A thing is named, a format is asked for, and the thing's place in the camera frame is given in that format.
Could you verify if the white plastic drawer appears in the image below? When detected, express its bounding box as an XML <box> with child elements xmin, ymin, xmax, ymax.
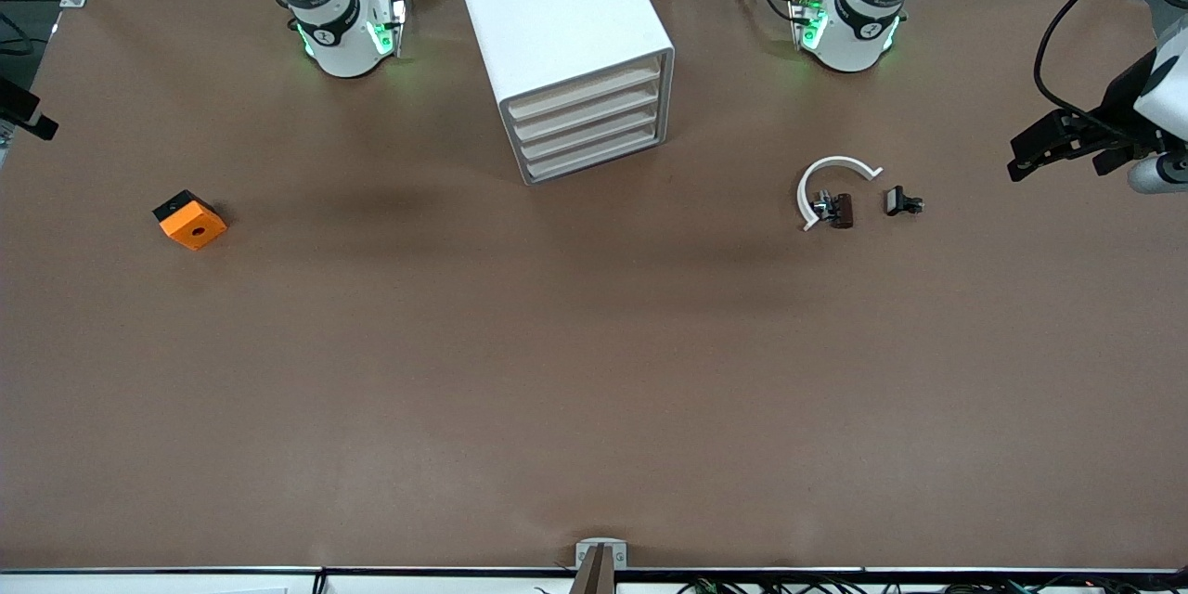
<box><xmin>507</xmin><ymin>57</ymin><xmax>664</xmax><ymax>123</ymax></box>
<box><xmin>516</xmin><ymin>98</ymin><xmax>664</xmax><ymax>162</ymax></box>
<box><xmin>522</xmin><ymin>119</ymin><xmax>665</xmax><ymax>184</ymax></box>
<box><xmin>511</xmin><ymin>77</ymin><xmax>664</xmax><ymax>144</ymax></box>

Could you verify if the white drawer cabinet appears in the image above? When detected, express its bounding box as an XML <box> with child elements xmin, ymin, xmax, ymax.
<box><xmin>448</xmin><ymin>0</ymin><xmax>676</xmax><ymax>187</ymax></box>

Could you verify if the orange and black block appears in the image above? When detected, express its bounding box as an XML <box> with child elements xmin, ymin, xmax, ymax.
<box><xmin>152</xmin><ymin>189</ymin><xmax>228</xmax><ymax>252</ymax></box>

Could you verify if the white C-shaped pipe clamp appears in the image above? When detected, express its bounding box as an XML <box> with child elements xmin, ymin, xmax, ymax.
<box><xmin>796</xmin><ymin>155</ymin><xmax>885</xmax><ymax>233</ymax></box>

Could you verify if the black table edge strip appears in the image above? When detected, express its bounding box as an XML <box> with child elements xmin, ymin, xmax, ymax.
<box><xmin>0</xmin><ymin>564</ymin><xmax>1188</xmax><ymax>578</ymax></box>

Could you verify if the brown paper table cover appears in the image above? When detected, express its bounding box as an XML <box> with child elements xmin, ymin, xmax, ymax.
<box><xmin>0</xmin><ymin>0</ymin><xmax>1188</xmax><ymax>572</ymax></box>

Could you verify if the grey bracket with brown post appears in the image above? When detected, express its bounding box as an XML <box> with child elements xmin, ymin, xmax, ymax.
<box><xmin>571</xmin><ymin>538</ymin><xmax>629</xmax><ymax>594</ymax></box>

